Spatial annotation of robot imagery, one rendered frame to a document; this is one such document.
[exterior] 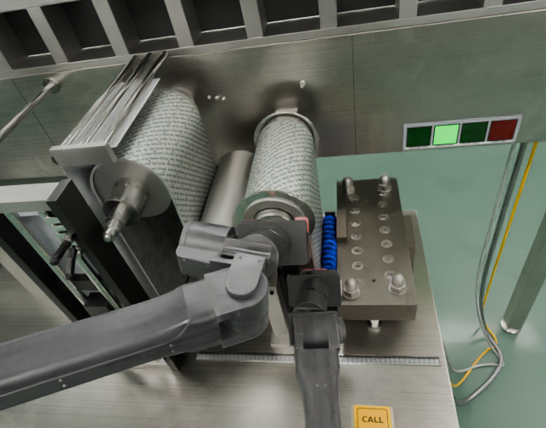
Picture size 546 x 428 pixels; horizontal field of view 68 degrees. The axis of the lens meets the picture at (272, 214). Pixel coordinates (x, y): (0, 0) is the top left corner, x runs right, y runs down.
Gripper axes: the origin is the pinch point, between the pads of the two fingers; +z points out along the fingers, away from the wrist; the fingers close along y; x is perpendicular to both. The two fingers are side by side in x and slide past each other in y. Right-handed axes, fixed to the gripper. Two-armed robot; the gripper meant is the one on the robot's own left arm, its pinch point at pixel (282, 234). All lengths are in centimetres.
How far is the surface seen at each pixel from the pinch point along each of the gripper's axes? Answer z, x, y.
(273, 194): 1.6, 6.9, -1.3
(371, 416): 9.9, -37.2, 13.4
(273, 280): 9.3, -10.1, -3.8
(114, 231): -7.1, 2.6, -26.4
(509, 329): 121, -61, 76
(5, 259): 22, -6, -76
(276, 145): 13.3, 16.0, -2.3
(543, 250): 88, -21, 76
